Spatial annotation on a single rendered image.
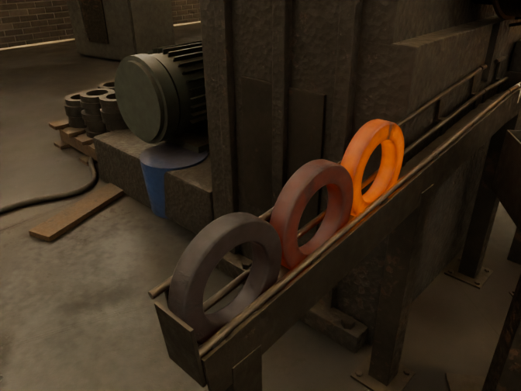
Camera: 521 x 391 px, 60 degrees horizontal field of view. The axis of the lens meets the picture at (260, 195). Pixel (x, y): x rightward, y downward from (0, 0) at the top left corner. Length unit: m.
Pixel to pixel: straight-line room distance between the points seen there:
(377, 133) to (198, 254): 0.40
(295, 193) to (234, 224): 0.12
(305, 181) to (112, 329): 1.04
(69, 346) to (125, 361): 0.19
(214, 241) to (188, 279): 0.05
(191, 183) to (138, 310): 0.53
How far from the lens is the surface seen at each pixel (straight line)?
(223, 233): 0.56
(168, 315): 0.59
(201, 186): 1.77
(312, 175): 0.66
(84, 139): 2.71
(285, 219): 0.65
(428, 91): 1.15
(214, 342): 0.61
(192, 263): 0.55
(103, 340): 1.54
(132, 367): 1.43
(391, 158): 0.91
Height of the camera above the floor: 1.05
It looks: 28 degrees down
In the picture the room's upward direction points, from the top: 1 degrees counter-clockwise
